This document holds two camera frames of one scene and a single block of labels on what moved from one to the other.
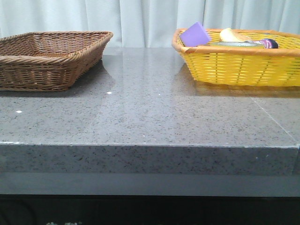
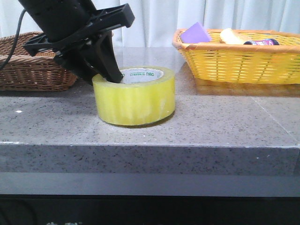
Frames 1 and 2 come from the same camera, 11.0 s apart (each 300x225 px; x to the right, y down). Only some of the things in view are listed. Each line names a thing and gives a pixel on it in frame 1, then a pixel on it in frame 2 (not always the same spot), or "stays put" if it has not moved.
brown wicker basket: [48, 61] stays put
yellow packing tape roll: [236, 44] to [146, 95]
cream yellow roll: [227, 34] stays put
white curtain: [146, 23] stays put
